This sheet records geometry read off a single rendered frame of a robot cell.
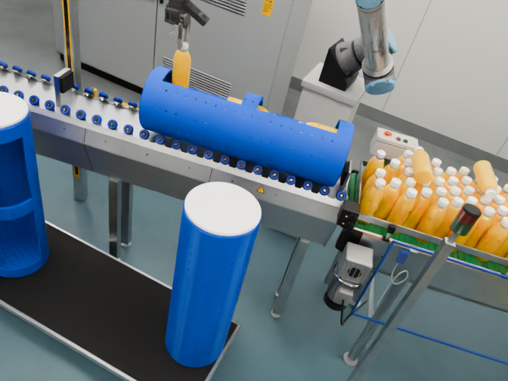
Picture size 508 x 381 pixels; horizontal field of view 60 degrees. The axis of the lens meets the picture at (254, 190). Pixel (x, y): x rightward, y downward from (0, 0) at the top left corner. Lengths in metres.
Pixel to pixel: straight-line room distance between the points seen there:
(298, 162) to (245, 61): 1.86
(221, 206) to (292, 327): 1.20
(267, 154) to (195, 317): 0.72
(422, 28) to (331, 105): 2.11
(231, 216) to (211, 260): 0.17
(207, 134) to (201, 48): 1.93
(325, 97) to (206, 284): 1.27
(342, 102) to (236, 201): 1.06
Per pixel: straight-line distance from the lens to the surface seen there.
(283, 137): 1.79
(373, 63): 2.21
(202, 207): 1.57
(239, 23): 3.50
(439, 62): 4.52
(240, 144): 1.82
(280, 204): 1.96
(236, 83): 3.65
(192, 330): 1.95
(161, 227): 2.93
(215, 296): 1.75
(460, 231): 1.68
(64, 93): 2.25
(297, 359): 2.51
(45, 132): 2.25
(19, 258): 2.60
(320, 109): 2.51
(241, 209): 1.59
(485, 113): 4.67
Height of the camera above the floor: 2.09
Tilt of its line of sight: 39 degrees down
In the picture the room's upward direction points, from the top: 15 degrees clockwise
